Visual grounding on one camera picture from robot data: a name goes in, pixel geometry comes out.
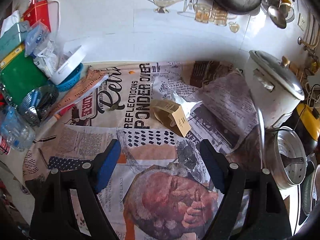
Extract steel steamer pot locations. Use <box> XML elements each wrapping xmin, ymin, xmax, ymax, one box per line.
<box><xmin>263</xmin><ymin>126</ymin><xmax>307</xmax><ymax>190</ymax></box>

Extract perforated steel strainer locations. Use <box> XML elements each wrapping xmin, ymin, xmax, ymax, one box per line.
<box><xmin>18</xmin><ymin>85</ymin><xmax>59</xmax><ymax>126</ymax></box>

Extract brown cardboard box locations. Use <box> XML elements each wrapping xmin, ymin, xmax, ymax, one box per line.
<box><xmin>150</xmin><ymin>100</ymin><xmax>191</xmax><ymax>138</ymax></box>

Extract blue plastic basket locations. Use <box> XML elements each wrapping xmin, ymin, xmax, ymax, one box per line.
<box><xmin>56</xmin><ymin>63</ymin><xmax>84</xmax><ymax>92</ymax></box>

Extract teal tissue pack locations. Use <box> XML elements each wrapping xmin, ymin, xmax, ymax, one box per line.
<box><xmin>0</xmin><ymin>21</ymin><xmax>30</xmax><ymax>61</ymax></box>

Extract hanging steel ladle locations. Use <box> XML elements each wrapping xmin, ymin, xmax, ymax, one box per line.
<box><xmin>267</xmin><ymin>5</ymin><xmax>287</xmax><ymax>29</ymax></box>

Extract red box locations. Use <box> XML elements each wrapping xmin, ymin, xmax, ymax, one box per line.
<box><xmin>22</xmin><ymin>0</ymin><xmax>51</xmax><ymax>31</ymax></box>

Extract green metal box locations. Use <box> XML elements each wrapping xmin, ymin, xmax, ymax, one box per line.
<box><xmin>1</xmin><ymin>50</ymin><xmax>48</xmax><ymax>107</ymax></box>

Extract newspaper print table cover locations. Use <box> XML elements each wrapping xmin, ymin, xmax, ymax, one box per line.
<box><xmin>23</xmin><ymin>62</ymin><xmax>261</xmax><ymax>239</ymax></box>

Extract clear plastic bottles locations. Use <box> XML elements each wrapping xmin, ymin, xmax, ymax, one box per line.
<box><xmin>1</xmin><ymin>105</ymin><xmax>35</xmax><ymax>152</ymax></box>

